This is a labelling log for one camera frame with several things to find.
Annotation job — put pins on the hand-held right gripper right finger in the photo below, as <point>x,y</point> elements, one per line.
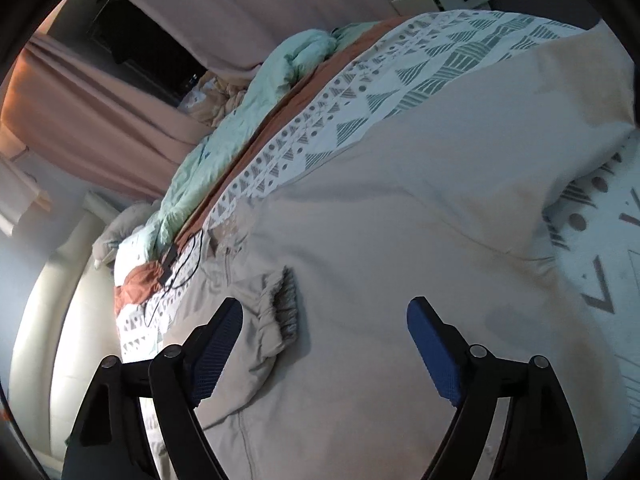
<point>430,355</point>

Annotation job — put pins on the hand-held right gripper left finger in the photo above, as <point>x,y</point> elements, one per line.
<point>215,355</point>

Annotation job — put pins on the beige jacket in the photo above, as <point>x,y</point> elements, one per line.
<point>375,235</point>

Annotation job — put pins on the cream padded headboard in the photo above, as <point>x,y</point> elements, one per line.
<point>65,310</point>

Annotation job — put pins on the grey plush pillow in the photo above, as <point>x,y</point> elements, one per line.
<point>125,225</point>

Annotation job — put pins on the mint green quilt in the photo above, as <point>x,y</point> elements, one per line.
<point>225,135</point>

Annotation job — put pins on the patterned bed blanket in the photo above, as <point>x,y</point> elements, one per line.
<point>320,125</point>

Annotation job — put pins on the crumpled beige cloth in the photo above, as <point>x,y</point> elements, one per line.
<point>220,100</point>

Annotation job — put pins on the pink curtain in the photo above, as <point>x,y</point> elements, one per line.
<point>100,110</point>
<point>225,15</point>

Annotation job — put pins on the dark window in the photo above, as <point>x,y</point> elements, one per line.
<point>145,35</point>

